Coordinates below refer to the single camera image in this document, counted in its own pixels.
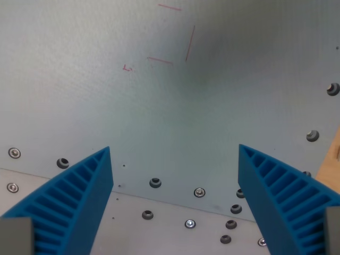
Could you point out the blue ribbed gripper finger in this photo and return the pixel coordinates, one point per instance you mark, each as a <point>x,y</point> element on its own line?
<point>87,191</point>
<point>260,191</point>

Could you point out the silver screw with washer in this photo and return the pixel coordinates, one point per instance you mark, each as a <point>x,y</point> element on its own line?
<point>190,224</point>
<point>12,187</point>
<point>14,153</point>
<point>199,192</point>
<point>261,241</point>

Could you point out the light wooden board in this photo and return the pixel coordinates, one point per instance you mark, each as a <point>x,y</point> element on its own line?
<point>330,164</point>

